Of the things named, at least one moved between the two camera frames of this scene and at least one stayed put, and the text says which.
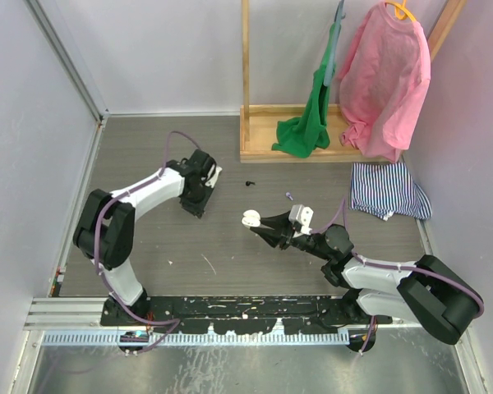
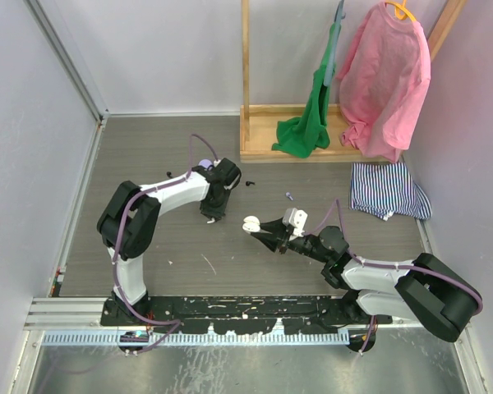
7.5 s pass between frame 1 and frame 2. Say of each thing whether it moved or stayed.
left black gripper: moved
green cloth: stayed
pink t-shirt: stayed
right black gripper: stayed
